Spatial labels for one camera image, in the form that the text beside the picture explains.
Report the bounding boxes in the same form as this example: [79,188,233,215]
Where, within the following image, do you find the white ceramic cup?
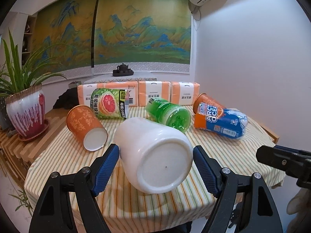
[113,117,193,194]

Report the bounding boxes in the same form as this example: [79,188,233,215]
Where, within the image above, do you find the orange patterned paper cup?
[66,105,108,151]

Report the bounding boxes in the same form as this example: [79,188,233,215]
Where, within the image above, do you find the striped tablecloth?
[24,119,285,232]

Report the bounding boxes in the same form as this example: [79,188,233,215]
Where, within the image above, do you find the red pot saucer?
[18,119,51,142]

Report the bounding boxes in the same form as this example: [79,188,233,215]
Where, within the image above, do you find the orange tissue pack far left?
[78,84,97,107]

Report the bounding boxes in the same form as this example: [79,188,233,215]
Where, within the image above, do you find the orange tissue pack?
[138,81,171,107]
[170,82,200,106]
[78,84,97,107]
[97,81,139,107]

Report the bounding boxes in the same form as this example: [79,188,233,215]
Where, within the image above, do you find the orange tissue pack far right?
[170,82,200,106]

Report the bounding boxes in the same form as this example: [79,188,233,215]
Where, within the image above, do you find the green plastic bottle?
[145,97,191,133]

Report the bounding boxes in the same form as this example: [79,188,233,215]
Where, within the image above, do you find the wooden slatted bench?
[1,108,69,179]

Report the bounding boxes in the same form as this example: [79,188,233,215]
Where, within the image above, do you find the white purple flower pot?
[5,84,45,139]

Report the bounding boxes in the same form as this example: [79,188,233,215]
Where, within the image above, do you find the black teapot set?
[112,63,134,77]

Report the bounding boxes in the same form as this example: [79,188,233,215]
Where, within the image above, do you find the lace table runner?
[86,77,157,83]

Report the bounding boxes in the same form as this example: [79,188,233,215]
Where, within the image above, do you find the green spider plant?
[1,32,66,98]

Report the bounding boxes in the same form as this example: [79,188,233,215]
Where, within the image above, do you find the wooden wall shelf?
[22,16,36,66]

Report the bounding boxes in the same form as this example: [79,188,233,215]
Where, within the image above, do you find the green landscape wall painting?
[32,0,191,77]

